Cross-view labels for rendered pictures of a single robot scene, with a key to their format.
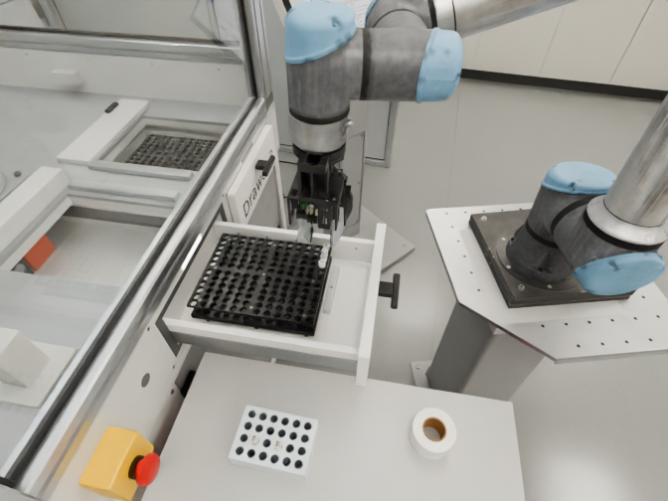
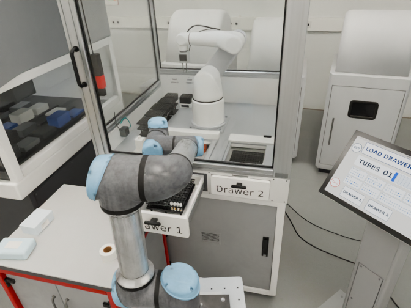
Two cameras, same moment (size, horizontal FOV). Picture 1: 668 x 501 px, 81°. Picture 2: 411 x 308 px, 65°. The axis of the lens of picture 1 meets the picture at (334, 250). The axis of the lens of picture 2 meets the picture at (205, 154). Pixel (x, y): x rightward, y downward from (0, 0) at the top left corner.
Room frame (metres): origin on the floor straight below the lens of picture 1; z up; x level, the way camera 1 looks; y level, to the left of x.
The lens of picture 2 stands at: (0.75, -1.09, 1.84)
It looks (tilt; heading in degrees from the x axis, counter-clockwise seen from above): 31 degrees down; 96
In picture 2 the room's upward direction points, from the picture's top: 3 degrees counter-clockwise
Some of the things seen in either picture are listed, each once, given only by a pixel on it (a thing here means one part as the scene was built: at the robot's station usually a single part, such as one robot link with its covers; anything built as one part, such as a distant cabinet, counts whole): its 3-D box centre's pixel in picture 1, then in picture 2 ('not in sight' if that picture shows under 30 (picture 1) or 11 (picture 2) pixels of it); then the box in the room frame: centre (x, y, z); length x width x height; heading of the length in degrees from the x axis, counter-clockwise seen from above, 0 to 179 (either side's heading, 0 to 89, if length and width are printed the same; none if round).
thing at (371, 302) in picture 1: (372, 297); (156, 222); (0.42, -0.07, 0.87); 0.29 x 0.02 x 0.11; 170
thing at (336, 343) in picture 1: (261, 285); (172, 195); (0.45, 0.14, 0.86); 0.40 x 0.26 x 0.06; 80
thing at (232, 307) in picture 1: (265, 284); (172, 195); (0.45, 0.13, 0.87); 0.22 x 0.18 x 0.06; 80
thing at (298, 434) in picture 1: (275, 441); not in sight; (0.20, 0.09, 0.78); 0.12 x 0.08 x 0.04; 78
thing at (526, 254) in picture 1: (549, 242); not in sight; (0.58, -0.46, 0.85); 0.15 x 0.15 x 0.10
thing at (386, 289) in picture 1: (388, 289); (153, 221); (0.41, -0.10, 0.91); 0.07 x 0.04 x 0.01; 170
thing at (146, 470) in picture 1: (144, 468); not in sight; (0.14, 0.25, 0.88); 0.04 x 0.03 x 0.04; 170
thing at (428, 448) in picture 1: (431, 432); (108, 252); (0.21, -0.16, 0.78); 0.07 x 0.07 x 0.04
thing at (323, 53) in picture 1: (322, 63); (158, 132); (0.46, 0.01, 1.27); 0.09 x 0.08 x 0.11; 91
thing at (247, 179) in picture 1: (254, 175); (240, 187); (0.78, 0.19, 0.87); 0.29 x 0.02 x 0.11; 170
